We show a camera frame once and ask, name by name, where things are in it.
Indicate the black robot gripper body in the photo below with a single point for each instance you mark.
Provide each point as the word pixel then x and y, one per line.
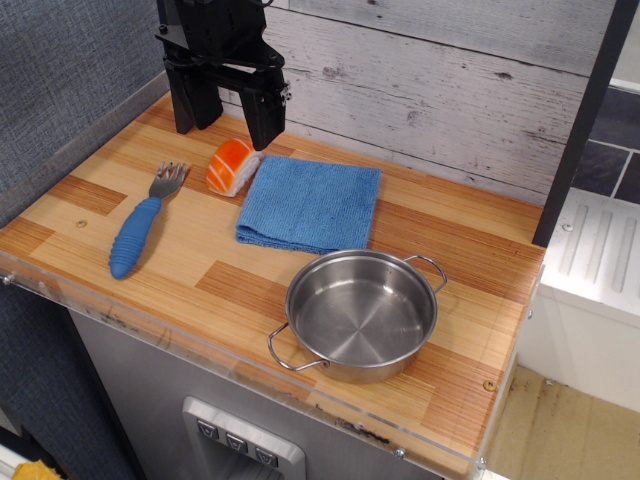
pixel 222 43

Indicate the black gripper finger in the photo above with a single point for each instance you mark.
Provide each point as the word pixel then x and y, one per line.
pixel 196 101
pixel 264 113

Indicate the blue folded cloth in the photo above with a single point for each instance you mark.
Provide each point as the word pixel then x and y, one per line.
pixel 309 206

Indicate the yellow object at corner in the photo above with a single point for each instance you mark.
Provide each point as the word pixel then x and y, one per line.
pixel 34 471

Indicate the orange and white sushi toy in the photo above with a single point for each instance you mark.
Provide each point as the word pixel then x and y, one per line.
pixel 231 167

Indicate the stainless steel pot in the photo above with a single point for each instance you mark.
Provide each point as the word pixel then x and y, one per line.
pixel 360 315

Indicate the grey dispenser button panel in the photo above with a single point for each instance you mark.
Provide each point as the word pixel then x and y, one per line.
pixel 228 447

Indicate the clear acrylic table edge guard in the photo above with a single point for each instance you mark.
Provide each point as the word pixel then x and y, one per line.
pixel 148 366

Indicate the white ridged appliance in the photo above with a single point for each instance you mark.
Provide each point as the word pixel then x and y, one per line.
pixel 582 328

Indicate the blue handled metal fork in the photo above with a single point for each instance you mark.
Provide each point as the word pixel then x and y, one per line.
pixel 131 239

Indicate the black vertical post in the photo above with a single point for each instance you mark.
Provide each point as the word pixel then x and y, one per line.
pixel 606 61

